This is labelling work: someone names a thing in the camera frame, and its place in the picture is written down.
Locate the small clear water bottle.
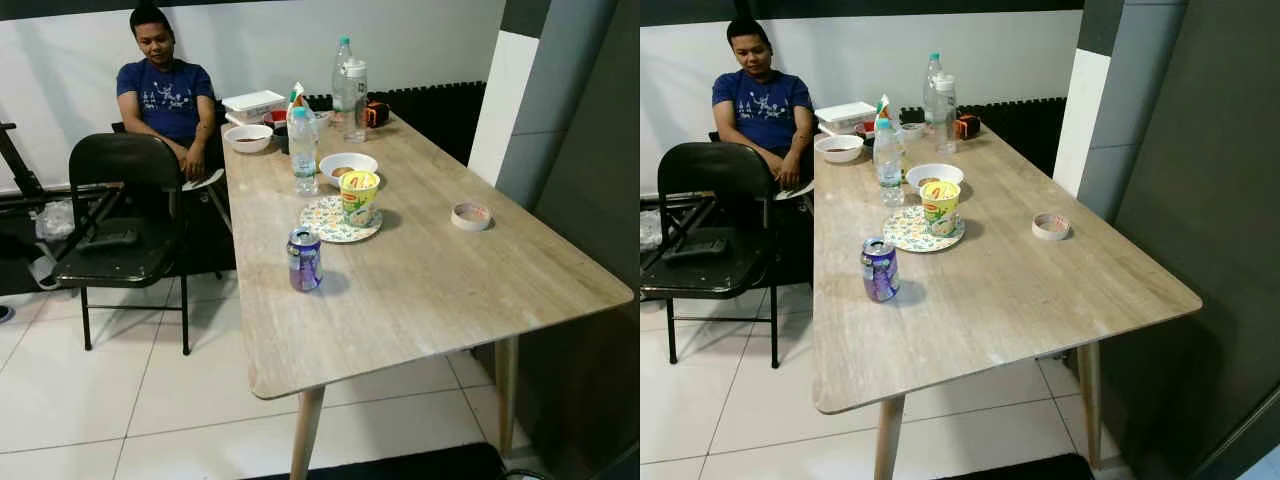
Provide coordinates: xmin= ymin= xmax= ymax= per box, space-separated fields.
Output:
xmin=873 ymin=118 xmax=904 ymax=207
xmin=288 ymin=105 xmax=319 ymax=197

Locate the black floor mat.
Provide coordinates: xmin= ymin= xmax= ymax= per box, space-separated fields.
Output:
xmin=940 ymin=453 xmax=1096 ymax=480
xmin=245 ymin=442 xmax=511 ymax=480

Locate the clear tumbler with white lid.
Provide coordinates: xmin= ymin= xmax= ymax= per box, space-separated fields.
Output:
xmin=933 ymin=73 xmax=959 ymax=154
xmin=343 ymin=58 xmax=369 ymax=144

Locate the white lidded food container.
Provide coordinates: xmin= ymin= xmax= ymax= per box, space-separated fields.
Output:
xmin=815 ymin=101 xmax=879 ymax=135
xmin=221 ymin=90 xmax=288 ymax=126

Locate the black folding chair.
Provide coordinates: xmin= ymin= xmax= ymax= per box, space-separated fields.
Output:
xmin=55 ymin=132 xmax=193 ymax=356
xmin=641 ymin=142 xmax=783 ymax=369

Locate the seated man in blue shirt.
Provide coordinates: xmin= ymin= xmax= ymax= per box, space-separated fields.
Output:
xmin=115 ymin=3 xmax=231 ymax=191
xmin=711 ymin=17 xmax=816 ymax=197

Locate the tall clear plastic bottle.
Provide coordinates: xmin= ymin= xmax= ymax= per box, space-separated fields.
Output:
xmin=332 ymin=37 xmax=357 ymax=126
xmin=923 ymin=52 xmax=946 ymax=136

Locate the yellow green noodle cup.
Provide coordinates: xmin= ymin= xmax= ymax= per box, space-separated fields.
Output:
xmin=340 ymin=170 xmax=381 ymax=229
xmin=920 ymin=180 xmax=961 ymax=238

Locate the white bowl with brown food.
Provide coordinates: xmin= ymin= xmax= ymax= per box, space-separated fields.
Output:
xmin=318 ymin=152 xmax=380 ymax=189
xmin=905 ymin=163 xmax=965 ymax=196

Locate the black remote control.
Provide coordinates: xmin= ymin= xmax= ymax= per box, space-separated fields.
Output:
xmin=80 ymin=229 xmax=139 ymax=251
xmin=662 ymin=238 xmax=729 ymax=263

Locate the black metal stand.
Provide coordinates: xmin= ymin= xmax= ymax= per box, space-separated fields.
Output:
xmin=640 ymin=190 xmax=716 ymax=216
xmin=0 ymin=122 xmax=116 ymax=216

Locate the white ceramic bowl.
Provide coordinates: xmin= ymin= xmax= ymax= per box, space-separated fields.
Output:
xmin=223 ymin=124 xmax=274 ymax=154
xmin=815 ymin=134 xmax=866 ymax=164

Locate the floral patterned plate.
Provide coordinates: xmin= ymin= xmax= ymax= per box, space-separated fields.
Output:
xmin=299 ymin=195 xmax=384 ymax=244
xmin=883 ymin=205 xmax=967 ymax=253

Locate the light wooden table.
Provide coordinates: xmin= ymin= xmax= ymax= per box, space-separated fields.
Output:
xmin=220 ymin=105 xmax=635 ymax=480
xmin=810 ymin=120 xmax=1204 ymax=480

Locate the purple drink can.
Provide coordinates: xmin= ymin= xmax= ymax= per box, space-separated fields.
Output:
xmin=287 ymin=227 xmax=324 ymax=293
xmin=861 ymin=237 xmax=900 ymax=303

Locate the black ribbed wall panel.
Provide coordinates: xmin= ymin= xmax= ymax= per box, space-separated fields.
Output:
xmin=898 ymin=97 xmax=1067 ymax=178
xmin=300 ymin=82 xmax=488 ymax=166

